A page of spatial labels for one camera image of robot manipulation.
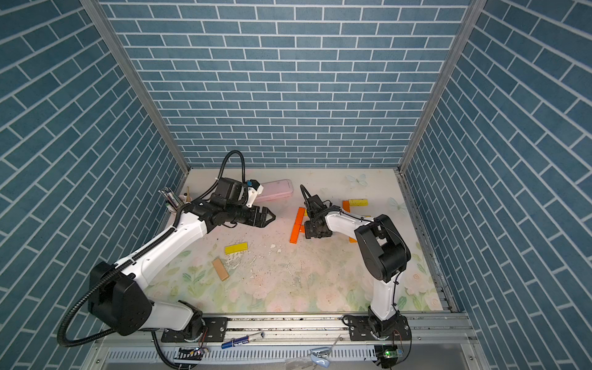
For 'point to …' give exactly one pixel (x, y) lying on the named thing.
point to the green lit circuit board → (393, 353)
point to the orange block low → (301, 214)
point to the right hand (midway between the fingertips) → (313, 233)
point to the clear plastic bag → (319, 355)
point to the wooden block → (221, 269)
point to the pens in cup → (174, 201)
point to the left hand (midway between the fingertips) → (272, 216)
